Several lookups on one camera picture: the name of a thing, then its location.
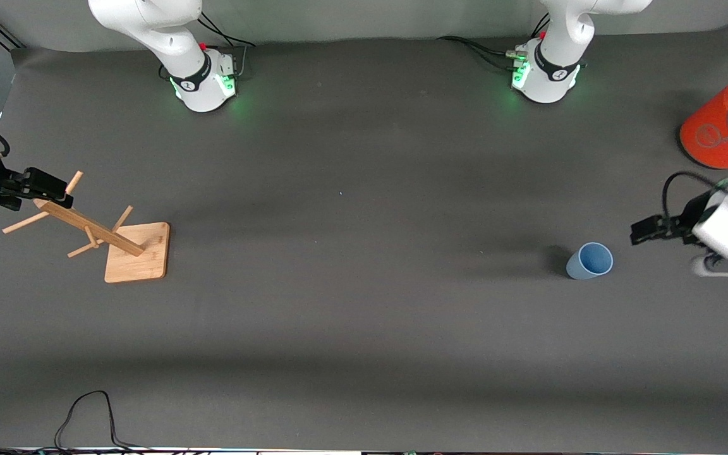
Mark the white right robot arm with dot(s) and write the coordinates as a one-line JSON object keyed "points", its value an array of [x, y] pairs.
{"points": [[149, 25]]}

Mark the light blue plastic cup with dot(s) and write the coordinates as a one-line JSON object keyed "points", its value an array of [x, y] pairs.
{"points": [[582, 268]]}

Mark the orange cylindrical can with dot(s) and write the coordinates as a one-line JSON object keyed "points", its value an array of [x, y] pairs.
{"points": [[708, 133]]}

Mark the wooden mug tree rack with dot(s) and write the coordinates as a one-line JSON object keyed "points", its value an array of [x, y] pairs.
{"points": [[136, 256]]}

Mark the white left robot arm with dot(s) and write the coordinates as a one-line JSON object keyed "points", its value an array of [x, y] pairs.
{"points": [[560, 63]]}

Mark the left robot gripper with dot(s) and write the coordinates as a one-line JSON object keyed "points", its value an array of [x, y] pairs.
{"points": [[689, 217]]}

